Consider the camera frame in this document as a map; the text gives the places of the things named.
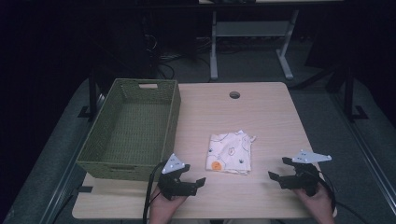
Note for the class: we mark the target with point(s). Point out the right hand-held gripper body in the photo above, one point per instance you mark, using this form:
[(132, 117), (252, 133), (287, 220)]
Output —
[(303, 180)]

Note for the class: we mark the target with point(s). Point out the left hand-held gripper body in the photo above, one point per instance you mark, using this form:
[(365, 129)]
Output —
[(174, 186)]

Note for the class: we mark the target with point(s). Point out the white printed cloth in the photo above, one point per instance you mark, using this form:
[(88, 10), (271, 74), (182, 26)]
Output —
[(229, 152)]

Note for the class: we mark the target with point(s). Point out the green woven basket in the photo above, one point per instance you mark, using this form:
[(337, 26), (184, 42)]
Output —
[(140, 124)]

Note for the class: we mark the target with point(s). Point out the person's left hand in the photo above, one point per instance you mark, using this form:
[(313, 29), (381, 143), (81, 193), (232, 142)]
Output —
[(165, 208)]

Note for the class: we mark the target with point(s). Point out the person's right hand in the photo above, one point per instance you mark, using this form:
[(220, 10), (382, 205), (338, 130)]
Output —
[(317, 207)]

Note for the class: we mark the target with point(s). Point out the black tape strip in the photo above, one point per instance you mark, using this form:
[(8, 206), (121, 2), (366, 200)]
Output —
[(84, 189)]

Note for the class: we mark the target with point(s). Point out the black metal stand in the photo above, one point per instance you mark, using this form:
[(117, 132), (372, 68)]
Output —
[(349, 93), (92, 96)]

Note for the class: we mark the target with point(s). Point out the white metal desk frame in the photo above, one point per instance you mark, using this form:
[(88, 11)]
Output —
[(249, 29)]

